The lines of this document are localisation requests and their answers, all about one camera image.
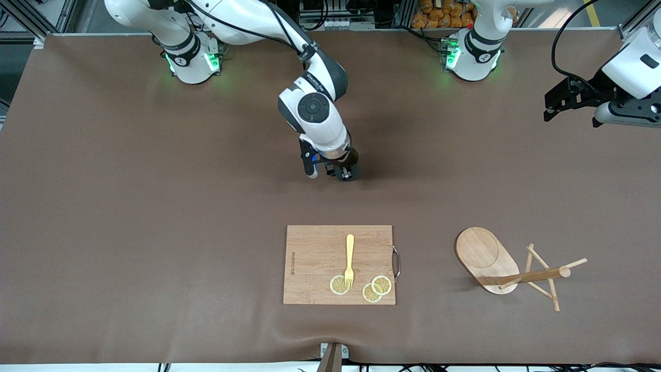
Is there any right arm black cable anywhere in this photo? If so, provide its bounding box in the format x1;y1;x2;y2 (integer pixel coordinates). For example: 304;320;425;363
178;0;321;68

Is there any brown table cover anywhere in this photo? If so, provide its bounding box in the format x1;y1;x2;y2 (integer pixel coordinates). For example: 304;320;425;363
0;28;661;365

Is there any bamboo cutting board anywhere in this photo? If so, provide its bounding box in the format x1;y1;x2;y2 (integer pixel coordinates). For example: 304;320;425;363
283;225;401;306

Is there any bag of orange snacks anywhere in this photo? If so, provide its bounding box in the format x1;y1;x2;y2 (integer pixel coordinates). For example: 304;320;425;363
412;0;478;29

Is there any yellow fork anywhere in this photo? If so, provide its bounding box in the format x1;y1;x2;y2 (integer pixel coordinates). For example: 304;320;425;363
344;234;356;290

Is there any aluminium frame strut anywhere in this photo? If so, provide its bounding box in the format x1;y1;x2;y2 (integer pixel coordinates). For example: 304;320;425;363
617;0;661;37
0;0;78;39

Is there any camera mount post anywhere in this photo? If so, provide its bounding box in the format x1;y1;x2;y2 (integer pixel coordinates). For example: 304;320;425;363
316;342;350;372

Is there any dark green cup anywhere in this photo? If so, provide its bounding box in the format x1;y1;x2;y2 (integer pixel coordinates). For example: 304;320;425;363
325;147;360;182

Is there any wooden cup rack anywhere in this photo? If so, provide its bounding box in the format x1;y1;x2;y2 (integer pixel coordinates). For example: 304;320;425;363
454;226;589;313

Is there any grey control box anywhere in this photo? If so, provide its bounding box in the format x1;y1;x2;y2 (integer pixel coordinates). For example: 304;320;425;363
298;0;379;30

